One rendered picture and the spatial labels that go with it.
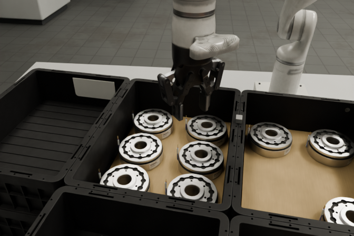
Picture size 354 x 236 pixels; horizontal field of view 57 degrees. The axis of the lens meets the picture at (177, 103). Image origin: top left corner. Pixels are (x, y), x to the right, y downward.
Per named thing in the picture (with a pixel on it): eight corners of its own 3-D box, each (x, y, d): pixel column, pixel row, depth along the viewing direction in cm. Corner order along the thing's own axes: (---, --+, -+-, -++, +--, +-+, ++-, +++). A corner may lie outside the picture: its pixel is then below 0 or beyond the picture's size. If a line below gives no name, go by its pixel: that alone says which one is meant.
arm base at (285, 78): (266, 92, 120) (275, 50, 109) (293, 95, 118) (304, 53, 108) (266, 107, 112) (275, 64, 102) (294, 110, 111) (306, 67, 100)
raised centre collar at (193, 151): (192, 147, 76) (192, 145, 76) (213, 149, 75) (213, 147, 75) (188, 161, 72) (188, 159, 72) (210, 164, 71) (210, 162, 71)
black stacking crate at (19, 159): (43, 101, 102) (35, 69, 96) (134, 112, 97) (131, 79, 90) (-58, 200, 69) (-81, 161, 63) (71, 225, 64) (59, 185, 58)
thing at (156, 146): (127, 132, 81) (127, 130, 81) (166, 137, 80) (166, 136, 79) (112, 159, 73) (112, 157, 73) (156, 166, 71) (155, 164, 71)
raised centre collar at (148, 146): (134, 138, 79) (133, 136, 78) (153, 141, 78) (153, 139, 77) (127, 152, 75) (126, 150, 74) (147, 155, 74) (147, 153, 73)
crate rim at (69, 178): (132, 85, 91) (131, 77, 90) (240, 96, 86) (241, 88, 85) (62, 193, 59) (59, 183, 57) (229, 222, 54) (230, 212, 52)
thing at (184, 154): (183, 140, 79) (183, 138, 79) (225, 145, 77) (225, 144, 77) (174, 169, 71) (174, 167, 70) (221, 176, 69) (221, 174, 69)
